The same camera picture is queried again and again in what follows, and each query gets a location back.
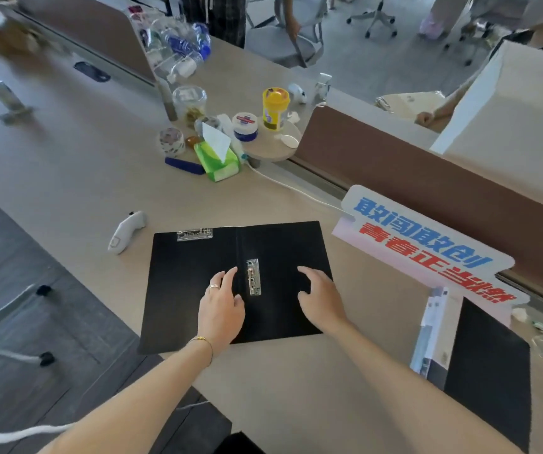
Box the blue marker pen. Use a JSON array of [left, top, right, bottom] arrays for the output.
[[164, 157, 206, 176]]

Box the small clear plastic stand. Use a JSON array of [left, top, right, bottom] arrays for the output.
[[312, 73, 333, 105]]

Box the black clip folder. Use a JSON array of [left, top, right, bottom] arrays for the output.
[[137, 220, 334, 355]]

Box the gold wrist bracelet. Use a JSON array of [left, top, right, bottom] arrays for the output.
[[187, 336, 215, 366]]

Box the grey office chair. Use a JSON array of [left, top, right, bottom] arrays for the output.
[[244, 0, 330, 69]]

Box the person's left hand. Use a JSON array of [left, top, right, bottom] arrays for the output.
[[198, 267, 246, 355]]

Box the closed black folder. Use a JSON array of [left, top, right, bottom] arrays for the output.
[[443, 298, 533, 453]]

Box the white cardboard box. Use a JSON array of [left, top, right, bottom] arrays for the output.
[[429, 39, 543, 219]]

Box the metal desk bracket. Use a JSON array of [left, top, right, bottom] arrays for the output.
[[0, 80, 34, 125]]

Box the person's right forearm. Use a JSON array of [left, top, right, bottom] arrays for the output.
[[332, 320, 524, 454]]

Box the beige paper pad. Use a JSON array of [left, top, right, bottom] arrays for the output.
[[375, 90, 448, 122]]

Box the white jar with blue band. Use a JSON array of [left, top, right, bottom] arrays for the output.
[[231, 112, 259, 143]]

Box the group of clear water bottles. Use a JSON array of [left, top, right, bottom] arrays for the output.
[[129, 6, 213, 86]]

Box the white printed booklet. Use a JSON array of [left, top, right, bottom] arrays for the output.
[[409, 287, 464, 391]]

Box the clear plastic jar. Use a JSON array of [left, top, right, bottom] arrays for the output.
[[172, 85, 208, 128]]

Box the patterned tape roll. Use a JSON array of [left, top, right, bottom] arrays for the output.
[[158, 127, 186, 158]]

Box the brown fuzzy toy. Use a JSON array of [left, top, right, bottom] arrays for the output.
[[0, 18, 41, 58]]

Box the yellow lidded jar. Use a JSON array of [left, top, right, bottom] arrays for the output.
[[261, 87, 291, 132]]

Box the white office chair base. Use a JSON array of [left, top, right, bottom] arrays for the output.
[[346, 0, 398, 39]]

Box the black oval cable grommet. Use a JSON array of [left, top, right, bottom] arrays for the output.
[[73, 61, 112, 84]]

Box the brown desk divider panel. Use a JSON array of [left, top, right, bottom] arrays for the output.
[[15, 0, 157, 84], [292, 105, 543, 309]]

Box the round wooden desk shelf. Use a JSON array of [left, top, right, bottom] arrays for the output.
[[240, 119, 303, 162]]

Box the green tissue pack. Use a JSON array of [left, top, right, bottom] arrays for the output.
[[193, 122, 242, 183]]

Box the thick white cable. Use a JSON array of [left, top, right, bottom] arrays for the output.
[[0, 422, 77, 448]]

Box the white sign with coloured letters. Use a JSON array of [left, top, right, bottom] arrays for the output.
[[331, 184, 531, 328]]

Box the person's left forearm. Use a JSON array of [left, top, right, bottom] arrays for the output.
[[39, 338, 214, 454]]

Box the white handheld controller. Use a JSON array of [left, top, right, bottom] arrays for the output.
[[107, 211, 148, 255]]

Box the person's right hand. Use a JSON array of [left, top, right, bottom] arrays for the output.
[[296, 265, 349, 336]]

